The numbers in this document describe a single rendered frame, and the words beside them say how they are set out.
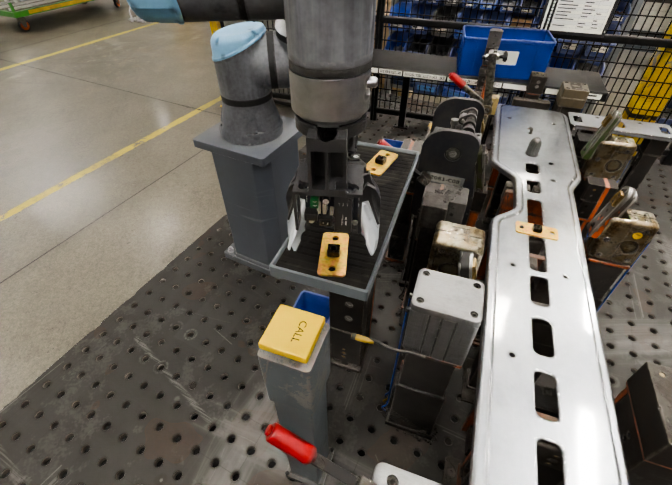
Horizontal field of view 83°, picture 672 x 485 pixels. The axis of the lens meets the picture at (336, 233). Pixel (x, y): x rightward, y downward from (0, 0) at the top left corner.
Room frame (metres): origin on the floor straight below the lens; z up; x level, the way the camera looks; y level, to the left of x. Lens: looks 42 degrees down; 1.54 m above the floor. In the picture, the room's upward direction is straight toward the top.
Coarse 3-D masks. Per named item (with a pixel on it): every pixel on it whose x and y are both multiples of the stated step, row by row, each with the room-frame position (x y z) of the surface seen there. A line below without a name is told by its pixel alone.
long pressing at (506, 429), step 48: (528, 144) 0.98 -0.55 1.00; (528, 192) 0.74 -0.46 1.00; (528, 240) 0.58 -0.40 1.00; (576, 240) 0.58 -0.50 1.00; (528, 288) 0.45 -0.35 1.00; (576, 288) 0.45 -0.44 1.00; (480, 336) 0.35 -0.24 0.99; (528, 336) 0.35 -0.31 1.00; (576, 336) 0.35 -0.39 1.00; (480, 384) 0.26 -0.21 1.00; (528, 384) 0.27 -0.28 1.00; (576, 384) 0.27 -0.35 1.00; (480, 432) 0.20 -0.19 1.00; (528, 432) 0.20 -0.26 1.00; (576, 432) 0.20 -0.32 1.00; (480, 480) 0.14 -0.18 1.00; (528, 480) 0.14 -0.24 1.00; (576, 480) 0.14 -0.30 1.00; (624, 480) 0.14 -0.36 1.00
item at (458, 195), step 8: (432, 184) 0.67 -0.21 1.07; (440, 184) 0.67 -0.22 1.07; (424, 192) 0.64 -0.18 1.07; (440, 192) 0.64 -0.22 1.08; (448, 192) 0.64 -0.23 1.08; (456, 192) 0.64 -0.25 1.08; (464, 192) 0.64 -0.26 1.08; (456, 200) 0.61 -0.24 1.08; (464, 200) 0.61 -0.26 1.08; (448, 208) 0.61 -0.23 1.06; (456, 208) 0.60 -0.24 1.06; (464, 208) 0.60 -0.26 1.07; (448, 216) 0.60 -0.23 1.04; (456, 216) 0.60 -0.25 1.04; (416, 224) 0.65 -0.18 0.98; (416, 232) 0.62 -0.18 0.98; (416, 240) 0.62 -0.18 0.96; (408, 264) 0.66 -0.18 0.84; (400, 288) 0.70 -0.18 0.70; (400, 304) 0.64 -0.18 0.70; (400, 312) 0.61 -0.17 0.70
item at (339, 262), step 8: (328, 232) 0.42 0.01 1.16; (328, 240) 0.40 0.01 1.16; (336, 240) 0.40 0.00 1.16; (344, 240) 0.40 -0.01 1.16; (328, 248) 0.38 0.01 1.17; (336, 248) 0.38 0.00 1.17; (344, 248) 0.38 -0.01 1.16; (320, 256) 0.37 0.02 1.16; (328, 256) 0.37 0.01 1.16; (336, 256) 0.37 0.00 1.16; (344, 256) 0.37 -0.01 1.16; (320, 264) 0.35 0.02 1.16; (328, 264) 0.35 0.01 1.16; (336, 264) 0.35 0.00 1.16; (344, 264) 0.35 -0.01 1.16; (320, 272) 0.34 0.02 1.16; (328, 272) 0.34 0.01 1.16; (336, 272) 0.34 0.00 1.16; (344, 272) 0.34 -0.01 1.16
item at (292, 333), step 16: (272, 320) 0.27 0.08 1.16; (288, 320) 0.27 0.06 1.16; (304, 320) 0.27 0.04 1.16; (320, 320) 0.27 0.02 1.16; (272, 336) 0.24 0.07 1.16; (288, 336) 0.24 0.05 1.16; (304, 336) 0.24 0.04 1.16; (272, 352) 0.23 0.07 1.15; (288, 352) 0.22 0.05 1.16; (304, 352) 0.22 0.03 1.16
